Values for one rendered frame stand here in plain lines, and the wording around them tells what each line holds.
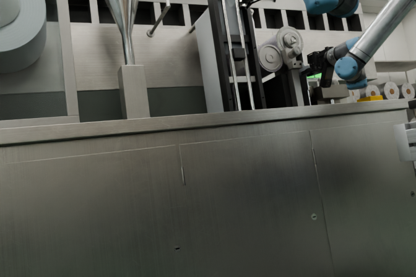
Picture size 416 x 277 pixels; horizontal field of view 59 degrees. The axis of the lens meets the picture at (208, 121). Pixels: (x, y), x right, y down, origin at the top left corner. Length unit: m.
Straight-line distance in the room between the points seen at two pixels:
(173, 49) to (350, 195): 1.04
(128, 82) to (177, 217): 0.59
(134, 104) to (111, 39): 0.45
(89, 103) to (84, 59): 0.20
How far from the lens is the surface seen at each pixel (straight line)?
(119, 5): 1.56
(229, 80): 1.39
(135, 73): 1.47
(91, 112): 1.68
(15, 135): 1.03
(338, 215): 1.41
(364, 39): 1.39
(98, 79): 1.71
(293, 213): 1.29
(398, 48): 6.80
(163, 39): 1.84
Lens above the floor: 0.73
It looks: 7 degrees up
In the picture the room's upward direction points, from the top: 8 degrees counter-clockwise
